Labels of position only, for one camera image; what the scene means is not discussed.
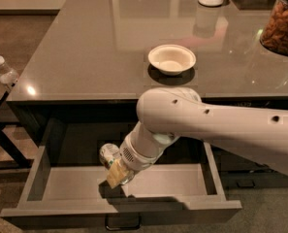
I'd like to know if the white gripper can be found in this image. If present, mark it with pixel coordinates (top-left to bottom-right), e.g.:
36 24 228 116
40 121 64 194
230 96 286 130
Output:
107 134 157 188

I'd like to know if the silver green 7up can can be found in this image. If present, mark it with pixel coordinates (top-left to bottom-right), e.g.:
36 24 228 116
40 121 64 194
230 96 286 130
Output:
99 144 122 172

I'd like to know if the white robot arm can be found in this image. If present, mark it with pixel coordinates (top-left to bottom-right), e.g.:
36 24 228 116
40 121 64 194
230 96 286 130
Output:
107 87 288 187

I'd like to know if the open grey top drawer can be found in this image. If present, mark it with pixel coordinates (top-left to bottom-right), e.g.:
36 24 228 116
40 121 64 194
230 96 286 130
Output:
1 118 241 231

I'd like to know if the dark middle drawer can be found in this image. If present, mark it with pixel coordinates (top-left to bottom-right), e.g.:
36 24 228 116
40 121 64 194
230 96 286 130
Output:
212 148 272 173

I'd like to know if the dark drawer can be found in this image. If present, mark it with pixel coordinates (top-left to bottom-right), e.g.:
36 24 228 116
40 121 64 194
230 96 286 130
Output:
220 173 288 188
212 148 272 173

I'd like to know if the dark bottom drawer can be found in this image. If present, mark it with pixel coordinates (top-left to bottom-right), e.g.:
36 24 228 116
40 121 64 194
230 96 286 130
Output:
220 173 288 188

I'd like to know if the black side stand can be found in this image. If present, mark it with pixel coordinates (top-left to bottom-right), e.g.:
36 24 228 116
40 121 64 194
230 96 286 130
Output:
0 87 31 168

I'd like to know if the grey counter cabinet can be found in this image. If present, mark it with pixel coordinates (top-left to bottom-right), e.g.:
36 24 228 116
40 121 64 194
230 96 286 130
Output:
7 0 288 142

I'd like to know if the white paper bowl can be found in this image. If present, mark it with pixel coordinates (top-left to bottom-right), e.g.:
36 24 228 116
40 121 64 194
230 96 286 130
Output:
147 45 196 76

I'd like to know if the clear plastic water bottle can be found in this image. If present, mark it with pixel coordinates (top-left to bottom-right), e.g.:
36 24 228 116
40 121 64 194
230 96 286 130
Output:
0 55 19 91

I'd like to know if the glass jar of nuts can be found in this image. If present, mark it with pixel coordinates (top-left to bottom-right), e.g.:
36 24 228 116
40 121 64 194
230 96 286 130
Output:
260 0 288 55

